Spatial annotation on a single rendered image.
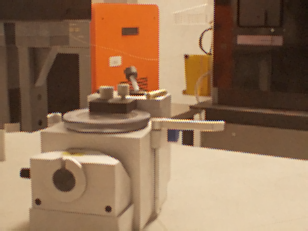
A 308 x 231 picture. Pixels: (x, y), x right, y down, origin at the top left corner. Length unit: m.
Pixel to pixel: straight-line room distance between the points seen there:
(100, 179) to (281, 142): 1.66
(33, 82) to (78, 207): 0.12
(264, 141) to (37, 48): 1.68
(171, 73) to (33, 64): 3.10
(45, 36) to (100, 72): 1.30
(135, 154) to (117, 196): 0.05
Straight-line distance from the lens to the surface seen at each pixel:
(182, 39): 3.56
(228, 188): 0.66
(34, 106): 0.53
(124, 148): 0.51
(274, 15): 2.16
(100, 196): 0.49
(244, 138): 2.16
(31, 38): 0.51
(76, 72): 1.84
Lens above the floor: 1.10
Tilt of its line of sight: 10 degrees down
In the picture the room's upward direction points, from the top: straight up
